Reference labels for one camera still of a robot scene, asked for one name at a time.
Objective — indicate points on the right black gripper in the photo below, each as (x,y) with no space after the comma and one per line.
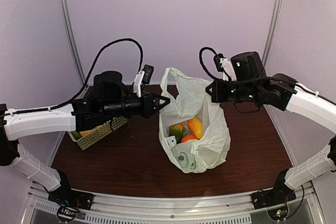
(218,96)

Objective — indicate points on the aluminium corner post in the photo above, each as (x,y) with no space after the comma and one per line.
(72,41)
(275,15)

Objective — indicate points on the orange fruit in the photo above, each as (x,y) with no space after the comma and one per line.
(188,138)

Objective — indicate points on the pale green plastic bag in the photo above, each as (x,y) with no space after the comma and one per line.
(189,99)

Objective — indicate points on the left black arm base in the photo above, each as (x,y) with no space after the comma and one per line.
(66,196)

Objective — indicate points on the aluminium front rail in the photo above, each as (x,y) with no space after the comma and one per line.
(234,208)

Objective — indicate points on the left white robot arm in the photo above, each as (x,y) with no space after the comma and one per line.
(75,115)

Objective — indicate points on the right aluminium corner post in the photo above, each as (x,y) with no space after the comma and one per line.
(275,15)

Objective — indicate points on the peach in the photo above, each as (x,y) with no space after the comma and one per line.
(85,133)

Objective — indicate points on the green orange papaya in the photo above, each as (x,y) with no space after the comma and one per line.
(177,130)

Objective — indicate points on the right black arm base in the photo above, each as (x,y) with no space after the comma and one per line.
(279,194)

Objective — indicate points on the orange yellow mango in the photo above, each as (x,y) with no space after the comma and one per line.
(196,127)

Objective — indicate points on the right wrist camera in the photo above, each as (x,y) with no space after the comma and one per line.
(225,66)

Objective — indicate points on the beige perforated plastic basket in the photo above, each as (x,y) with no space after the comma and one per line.
(99,132)

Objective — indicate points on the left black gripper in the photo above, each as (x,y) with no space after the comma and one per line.
(148,108)

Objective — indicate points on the green pear in basket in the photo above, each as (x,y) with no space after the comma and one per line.
(76,135)

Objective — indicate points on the left aluminium corner post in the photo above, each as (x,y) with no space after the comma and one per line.
(72,41)

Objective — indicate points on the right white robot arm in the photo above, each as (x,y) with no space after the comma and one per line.
(287,94)

